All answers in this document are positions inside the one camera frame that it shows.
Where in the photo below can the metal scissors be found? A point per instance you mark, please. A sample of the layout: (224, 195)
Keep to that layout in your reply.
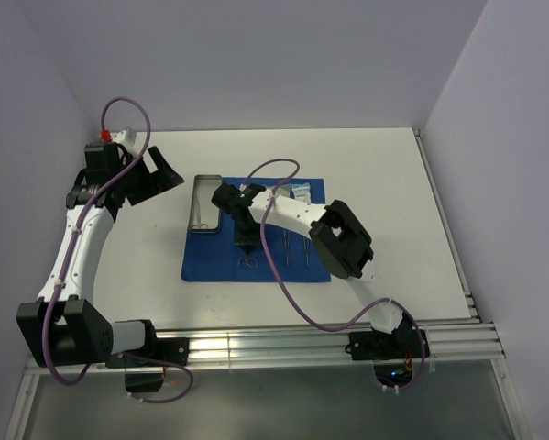
(247, 260)

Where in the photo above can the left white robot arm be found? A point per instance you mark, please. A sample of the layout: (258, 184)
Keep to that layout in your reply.
(62, 327)

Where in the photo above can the metal instrument tray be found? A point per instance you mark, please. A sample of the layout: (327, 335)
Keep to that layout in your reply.
(211, 215)

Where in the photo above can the metal forceps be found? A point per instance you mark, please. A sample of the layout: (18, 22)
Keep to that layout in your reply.
(197, 222)

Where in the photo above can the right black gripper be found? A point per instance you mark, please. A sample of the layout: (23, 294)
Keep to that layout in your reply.
(247, 233)

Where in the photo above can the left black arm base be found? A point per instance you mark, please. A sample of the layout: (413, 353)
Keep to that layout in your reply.
(167, 353)

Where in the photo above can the aluminium front rail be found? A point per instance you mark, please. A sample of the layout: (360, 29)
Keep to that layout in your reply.
(303, 346)

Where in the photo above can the white teal gauze packet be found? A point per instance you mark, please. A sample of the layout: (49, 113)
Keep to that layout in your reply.
(302, 192)

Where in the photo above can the green printed glove packet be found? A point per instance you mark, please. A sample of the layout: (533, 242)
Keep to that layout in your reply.
(281, 191)

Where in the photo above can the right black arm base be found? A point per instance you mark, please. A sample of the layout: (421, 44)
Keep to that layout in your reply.
(401, 346)

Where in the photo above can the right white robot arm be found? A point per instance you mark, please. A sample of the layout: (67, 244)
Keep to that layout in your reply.
(342, 244)

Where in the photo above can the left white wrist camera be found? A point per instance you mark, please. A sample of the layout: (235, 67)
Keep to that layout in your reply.
(126, 137)

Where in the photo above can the metal pointed tweezers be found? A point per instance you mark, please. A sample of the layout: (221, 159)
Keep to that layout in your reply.
(287, 241)
(307, 250)

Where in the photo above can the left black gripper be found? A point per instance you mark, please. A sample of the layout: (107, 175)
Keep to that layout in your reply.
(146, 179)

